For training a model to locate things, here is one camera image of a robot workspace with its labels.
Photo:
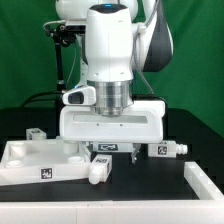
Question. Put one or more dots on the black camera stand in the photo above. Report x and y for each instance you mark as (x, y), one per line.
(63, 35)

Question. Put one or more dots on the white L-shaped fence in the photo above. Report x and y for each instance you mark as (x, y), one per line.
(208, 208)

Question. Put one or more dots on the white square table top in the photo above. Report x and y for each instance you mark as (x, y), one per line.
(39, 161)

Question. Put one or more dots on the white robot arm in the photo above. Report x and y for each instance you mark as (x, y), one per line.
(102, 110)

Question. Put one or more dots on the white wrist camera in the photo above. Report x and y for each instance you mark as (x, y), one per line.
(84, 95)

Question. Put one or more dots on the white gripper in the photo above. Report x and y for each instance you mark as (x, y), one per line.
(139, 123)

